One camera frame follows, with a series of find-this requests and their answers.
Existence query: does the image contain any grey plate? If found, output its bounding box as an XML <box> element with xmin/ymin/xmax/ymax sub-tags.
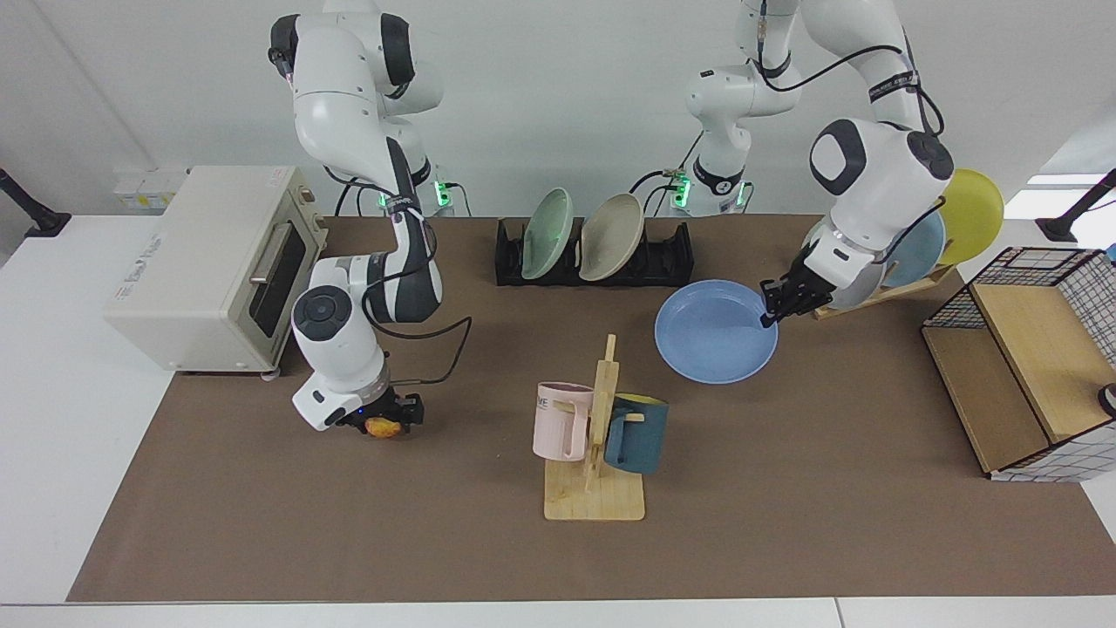
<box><xmin>800</xmin><ymin>220</ymin><xmax>888</xmax><ymax>311</ymax></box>

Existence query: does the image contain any wooden plate rack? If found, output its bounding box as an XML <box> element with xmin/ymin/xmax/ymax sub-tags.
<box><xmin>811</xmin><ymin>262</ymin><xmax>958</xmax><ymax>320</ymax></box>

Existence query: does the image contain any black dish rack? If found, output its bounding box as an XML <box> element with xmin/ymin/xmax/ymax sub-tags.
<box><xmin>494</xmin><ymin>216</ymin><xmax>696</xmax><ymax>289</ymax></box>

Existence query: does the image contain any light blue plate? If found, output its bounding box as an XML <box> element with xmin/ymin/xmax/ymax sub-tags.
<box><xmin>879</xmin><ymin>208</ymin><xmax>947</xmax><ymax>289</ymax></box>

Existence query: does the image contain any beige plate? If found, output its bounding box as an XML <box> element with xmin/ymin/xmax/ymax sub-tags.
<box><xmin>579</xmin><ymin>193</ymin><xmax>647</xmax><ymax>283</ymax></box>

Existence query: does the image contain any yellow plate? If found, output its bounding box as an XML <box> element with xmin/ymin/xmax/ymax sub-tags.
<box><xmin>935</xmin><ymin>168</ymin><xmax>1005</xmax><ymax>266</ymax></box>

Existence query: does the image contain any pale green plate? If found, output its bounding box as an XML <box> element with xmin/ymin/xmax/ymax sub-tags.
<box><xmin>521</xmin><ymin>188</ymin><xmax>575</xmax><ymax>281</ymax></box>

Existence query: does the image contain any pink cup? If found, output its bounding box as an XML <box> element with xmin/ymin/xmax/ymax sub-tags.
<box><xmin>533</xmin><ymin>381</ymin><xmax>595</xmax><ymax>462</ymax></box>

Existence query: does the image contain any brown table cloth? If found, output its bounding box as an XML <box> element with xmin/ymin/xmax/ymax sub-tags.
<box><xmin>66</xmin><ymin>215</ymin><xmax>1116</xmax><ymax>603</ymax></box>

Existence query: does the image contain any dark blue cup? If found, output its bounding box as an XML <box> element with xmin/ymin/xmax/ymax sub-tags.
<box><xmin>602</xmin><ymin>393</ymin><xmax>670</xmax><ymax>475</ymax></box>

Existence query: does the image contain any wooden cup stand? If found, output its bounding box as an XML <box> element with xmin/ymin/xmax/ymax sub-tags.
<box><xmin>544</xmin><ymin>334</ymin><xmax>646</xmax><ymax>522</ymax></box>

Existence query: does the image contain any pale toaster oven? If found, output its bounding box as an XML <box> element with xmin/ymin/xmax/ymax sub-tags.
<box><xmin>103</xmin><ymin>164</ymin><xmax>329</xmax><ymax>380</ymax></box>

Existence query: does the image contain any black clamp stand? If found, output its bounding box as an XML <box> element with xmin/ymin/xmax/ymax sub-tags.
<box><xmin>0</xmin><ymin>167</ymin><xmax>72</xmax><ymax>238</ymax></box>
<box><xmin>1036</xmin><ymin>168</ymin><xmax>1116</xmax><ymax>243</ymax></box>

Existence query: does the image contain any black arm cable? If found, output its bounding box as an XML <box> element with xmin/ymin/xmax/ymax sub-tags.
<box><xmin>335</xmin><ymin>174</ymin><xmax>473</xmax><ymax>390</ymax></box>
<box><xmin>753</xmin><ymin>0</ymin><xmax>948</xmax><ymax>140</ymax></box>

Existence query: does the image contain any wire basket with wooden floor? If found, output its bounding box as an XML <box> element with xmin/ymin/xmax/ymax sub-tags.
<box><xmin>922</xmin><ymin>247</ymin><xmax>1116</xmax><ymax>483</ymax></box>

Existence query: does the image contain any white wall socket box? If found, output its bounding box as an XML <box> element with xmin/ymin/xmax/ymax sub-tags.
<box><xmin>113</xmin><ymin>168</ymin><xmax>189</xmax><ymax>213</ymax></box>

